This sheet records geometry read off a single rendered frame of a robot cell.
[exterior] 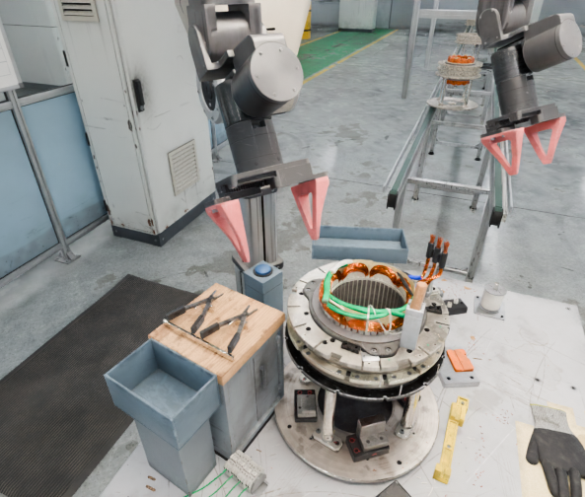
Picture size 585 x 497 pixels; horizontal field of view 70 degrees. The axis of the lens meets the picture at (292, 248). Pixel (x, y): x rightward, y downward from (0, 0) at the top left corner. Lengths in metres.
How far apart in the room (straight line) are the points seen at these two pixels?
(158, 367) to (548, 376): 0.97
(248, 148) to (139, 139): 2.39
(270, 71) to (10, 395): 2.19
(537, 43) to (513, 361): 0.82
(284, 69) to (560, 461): 0.97
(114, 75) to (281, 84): 2.40
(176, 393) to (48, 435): 1.38
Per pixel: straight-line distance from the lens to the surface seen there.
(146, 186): 2.98
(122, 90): 2.81
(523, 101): 0.83
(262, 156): 0.49
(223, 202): 0.48
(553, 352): 1.40
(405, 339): 0.78
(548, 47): 0.79
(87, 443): 2.12
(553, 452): 1.14
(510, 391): 1.24
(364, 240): 1.21
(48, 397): 2.35
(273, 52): 0.45
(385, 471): 0.99
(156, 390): 0.89
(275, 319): 0.87
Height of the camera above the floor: 1.65
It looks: 33 degrees down
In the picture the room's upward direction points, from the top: straight up
